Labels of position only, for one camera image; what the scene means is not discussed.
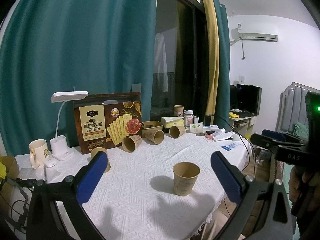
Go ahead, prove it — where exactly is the white desk lamp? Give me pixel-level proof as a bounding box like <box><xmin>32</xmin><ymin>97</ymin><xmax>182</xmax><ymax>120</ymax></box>
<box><xmin>50</xmin><ymin>90</ymin><xmax>88</xmax><ymax>161</ymax></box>

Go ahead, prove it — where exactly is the small lying paper cup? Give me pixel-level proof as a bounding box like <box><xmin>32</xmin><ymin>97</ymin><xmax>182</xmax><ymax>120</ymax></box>
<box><xmin>169</xmin><ymin>126</ymin><xmax>186</xmax><ymax>139</ymax></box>

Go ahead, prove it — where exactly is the upright paper cup at back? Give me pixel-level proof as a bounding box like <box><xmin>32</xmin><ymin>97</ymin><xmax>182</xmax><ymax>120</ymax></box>
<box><xmin>174</xmin><ymin>105</ymin><xmax>184</xmax><ymax>116</ymax></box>

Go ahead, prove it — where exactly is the lying patterned paper cup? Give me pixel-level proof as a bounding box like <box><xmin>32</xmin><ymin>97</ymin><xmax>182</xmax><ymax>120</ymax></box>
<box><xmin>145</xmin><ymin>130</ymin><xmax>164</xmax><ymax>145</ymax></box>

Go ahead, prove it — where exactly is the white air conditioner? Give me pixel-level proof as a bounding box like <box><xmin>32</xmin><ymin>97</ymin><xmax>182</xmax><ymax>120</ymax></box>
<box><xmin>231</xmin><ymin>22</ymin><xmax>279</xmax><ymax>42</ymax></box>

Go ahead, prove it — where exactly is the teal curtain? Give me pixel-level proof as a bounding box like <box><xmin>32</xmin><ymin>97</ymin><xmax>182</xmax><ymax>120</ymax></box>
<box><xmin>0</xmin><ymin>0</ymin><xmax>231</xmax><ymax>157</ymax></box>

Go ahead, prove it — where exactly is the blue card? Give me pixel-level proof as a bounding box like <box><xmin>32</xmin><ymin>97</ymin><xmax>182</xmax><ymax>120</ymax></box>
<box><xmin>221</xmin><ymin>142</ymin><xmax>238</xmax><ymax>151</ymax></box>

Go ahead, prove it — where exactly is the cream cartoon mug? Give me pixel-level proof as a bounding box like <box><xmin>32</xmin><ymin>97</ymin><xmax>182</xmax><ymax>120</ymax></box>
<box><xmin>29</xmin><ymin>139</ymin><xmax>50</xmax><ymax>169</ymax></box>

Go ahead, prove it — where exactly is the upside-down brown paper cup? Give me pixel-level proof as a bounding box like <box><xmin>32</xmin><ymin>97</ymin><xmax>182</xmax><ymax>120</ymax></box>
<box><xmin>90</xmin><ymin>147</ymin><xmax>111</xmax><ymax>173</ymax></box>

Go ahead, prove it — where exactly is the brown cracker box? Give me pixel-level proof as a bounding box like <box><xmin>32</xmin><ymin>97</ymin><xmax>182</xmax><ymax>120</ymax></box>
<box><xmin>74</xmin><ymin>92</ymin><xmax>143</xmax><ymax>154</ymax></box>

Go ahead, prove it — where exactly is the yellow tissue box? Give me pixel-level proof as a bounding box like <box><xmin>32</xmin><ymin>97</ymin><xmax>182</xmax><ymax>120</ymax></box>
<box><xmin>161</xmin><ymin>116</ymin><xmax>184</xmax><ymax>129</ymax></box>

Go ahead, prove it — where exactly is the black monitor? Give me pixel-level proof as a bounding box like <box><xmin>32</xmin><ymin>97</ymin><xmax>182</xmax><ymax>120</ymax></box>
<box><xmin>230</xmin><ymin>84</ymin><xmax>262</xmax><ymax>116</ymax></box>

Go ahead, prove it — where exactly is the white earbuds case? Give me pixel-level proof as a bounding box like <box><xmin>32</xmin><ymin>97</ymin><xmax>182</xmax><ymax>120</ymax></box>
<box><xmin>44</xmin><ymin>158</ymin><xmax>57</xmax><ymax>168</ymax></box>

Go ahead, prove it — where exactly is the white green paper cup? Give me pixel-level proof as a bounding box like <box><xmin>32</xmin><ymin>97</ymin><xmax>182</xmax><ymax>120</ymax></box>
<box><xmin>190</xmin><ymin>122</ymin><xmax>203</xmax><ymax>134</ymax></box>

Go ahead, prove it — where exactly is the grey padded headboard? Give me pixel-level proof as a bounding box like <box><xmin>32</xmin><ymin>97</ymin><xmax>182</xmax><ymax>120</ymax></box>
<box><xmin>276</xmin><ymin>82</ymin><xmax>319</xmax><ymax>139</ymax></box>

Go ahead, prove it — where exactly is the yellow curtain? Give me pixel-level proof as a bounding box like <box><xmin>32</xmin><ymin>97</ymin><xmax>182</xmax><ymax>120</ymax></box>
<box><xmin>202</xmin><ymin>0</ymin><xmax>220</xmax><ymax>115</ymax></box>

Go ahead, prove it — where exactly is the brown paper bowl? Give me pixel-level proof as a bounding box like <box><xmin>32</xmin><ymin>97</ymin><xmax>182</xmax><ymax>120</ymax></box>
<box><xmin>142</xmin><ymin>121</ymin><xmax>163</xmax><ymax>138</ymax></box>

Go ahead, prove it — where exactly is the white embossed tablecloth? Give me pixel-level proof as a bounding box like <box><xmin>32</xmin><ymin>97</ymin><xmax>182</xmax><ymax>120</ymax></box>
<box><xmin>15</xmin><ymin>132</ymin><xmax>253</xmax><ymax>240</ymax></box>

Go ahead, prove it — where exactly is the lying brown paper cup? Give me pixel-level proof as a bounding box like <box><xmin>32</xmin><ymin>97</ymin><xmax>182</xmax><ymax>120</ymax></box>
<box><xmin>122</xmin><ymin>134</ymin><xmax>142</xmax><ymax>153</ymax></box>

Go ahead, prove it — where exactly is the white lidded jar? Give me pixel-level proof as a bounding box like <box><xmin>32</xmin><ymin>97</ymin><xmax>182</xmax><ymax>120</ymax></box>
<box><xmin>183</xmin><ymin>109</ymin><xmax>194</xmax><ymax>126</ymax></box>

